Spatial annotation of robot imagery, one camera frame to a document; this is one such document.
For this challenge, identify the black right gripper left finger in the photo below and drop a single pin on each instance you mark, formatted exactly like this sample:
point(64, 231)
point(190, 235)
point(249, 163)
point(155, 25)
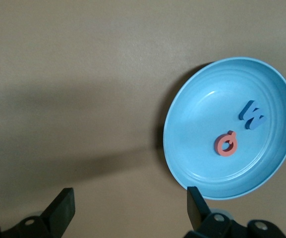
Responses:
point(61, 210)

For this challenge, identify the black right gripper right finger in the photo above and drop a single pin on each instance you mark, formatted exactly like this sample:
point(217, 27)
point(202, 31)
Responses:
point(197, 210)

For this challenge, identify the red foam uppercase Q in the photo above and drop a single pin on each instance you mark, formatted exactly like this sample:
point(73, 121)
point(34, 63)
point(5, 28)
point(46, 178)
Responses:
point(218, 148)

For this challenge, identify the blue foam uppercase M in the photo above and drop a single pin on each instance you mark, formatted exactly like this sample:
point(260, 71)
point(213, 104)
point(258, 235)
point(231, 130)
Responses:
point(254, 121)

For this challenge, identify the blue plate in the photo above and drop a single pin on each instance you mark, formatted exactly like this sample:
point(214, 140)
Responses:
point(202, 111)

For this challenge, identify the brown table cover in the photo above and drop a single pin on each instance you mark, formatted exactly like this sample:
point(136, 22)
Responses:
point(58, 49)

